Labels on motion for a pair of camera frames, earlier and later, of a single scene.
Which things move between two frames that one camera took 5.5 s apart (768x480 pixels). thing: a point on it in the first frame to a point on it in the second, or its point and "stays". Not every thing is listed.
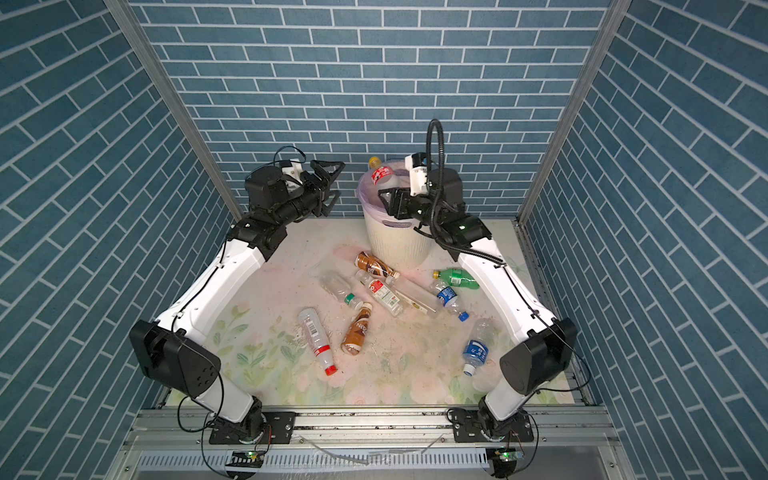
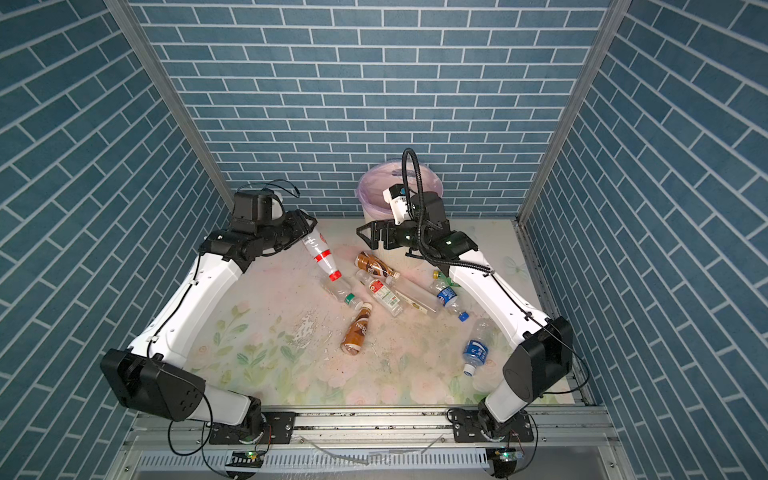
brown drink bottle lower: [353, 338] stays
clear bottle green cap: [339, 286] stays
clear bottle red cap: [320, 346] to [322, 253]
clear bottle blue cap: [448, 298] stays
